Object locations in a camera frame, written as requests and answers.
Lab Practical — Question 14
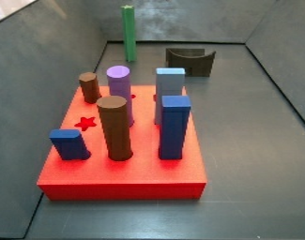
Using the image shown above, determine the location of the green star-shaped peg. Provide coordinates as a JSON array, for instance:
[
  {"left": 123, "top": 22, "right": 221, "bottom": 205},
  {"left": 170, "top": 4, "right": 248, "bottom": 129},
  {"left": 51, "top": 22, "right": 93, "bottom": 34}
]
[{"left": 121, "top": 5, "right": 135, "bottom": 62}]

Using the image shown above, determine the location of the red foam peg board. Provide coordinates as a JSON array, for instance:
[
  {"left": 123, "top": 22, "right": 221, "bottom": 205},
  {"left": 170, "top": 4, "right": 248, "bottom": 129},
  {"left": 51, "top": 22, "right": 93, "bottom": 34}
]
[{"left": 36, "top": 85, "right": 207, "bottom": 201}]

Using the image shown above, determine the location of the dark blue rectangular peg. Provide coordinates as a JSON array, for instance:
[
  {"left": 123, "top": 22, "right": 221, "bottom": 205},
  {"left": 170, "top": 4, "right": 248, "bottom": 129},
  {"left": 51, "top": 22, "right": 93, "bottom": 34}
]
[{"left": 158, "top": 96, "right": 191, "bottom": 159}]

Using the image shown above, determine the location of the tall brown cylinder peg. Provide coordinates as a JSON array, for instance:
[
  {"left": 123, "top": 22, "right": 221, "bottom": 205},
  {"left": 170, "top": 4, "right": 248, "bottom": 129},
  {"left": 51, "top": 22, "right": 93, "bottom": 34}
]
[{"left": 97, "top": 96, "right": 133, "bottom": 161}]

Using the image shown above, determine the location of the light blue square peg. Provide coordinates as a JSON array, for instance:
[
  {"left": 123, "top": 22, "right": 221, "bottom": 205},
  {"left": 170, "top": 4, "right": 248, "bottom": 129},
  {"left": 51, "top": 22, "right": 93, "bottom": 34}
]
[{"left": 154, "top": 67, "right": 186, "bottom": 125}]

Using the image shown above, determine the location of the purple cylinder peg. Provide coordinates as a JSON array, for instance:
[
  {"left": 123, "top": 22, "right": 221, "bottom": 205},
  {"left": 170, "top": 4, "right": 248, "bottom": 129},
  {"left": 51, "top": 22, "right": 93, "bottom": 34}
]
[{"left": 106, "top": 66, "right": 134, "bottom": 126}]

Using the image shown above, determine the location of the small brown hexagonal peg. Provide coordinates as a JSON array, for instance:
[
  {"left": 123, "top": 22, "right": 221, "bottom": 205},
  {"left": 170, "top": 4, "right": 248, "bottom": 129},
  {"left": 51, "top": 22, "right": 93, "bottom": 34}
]
[{"left": 79, "top": 72, "right": 101, "bottom": 104}]

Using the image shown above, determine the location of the dark grey arch block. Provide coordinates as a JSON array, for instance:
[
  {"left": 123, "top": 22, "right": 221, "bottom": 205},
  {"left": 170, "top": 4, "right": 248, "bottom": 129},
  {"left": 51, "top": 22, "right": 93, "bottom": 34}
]
[{"left": 166, "top": 48, "right": 215, "bottom": 77}]

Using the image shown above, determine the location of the short dark blue peg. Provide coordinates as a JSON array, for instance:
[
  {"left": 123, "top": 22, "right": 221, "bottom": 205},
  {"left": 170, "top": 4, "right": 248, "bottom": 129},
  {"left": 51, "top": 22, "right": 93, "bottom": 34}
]
[{"left": 50, "top": 129, "right": 91, "bottom": 160}]

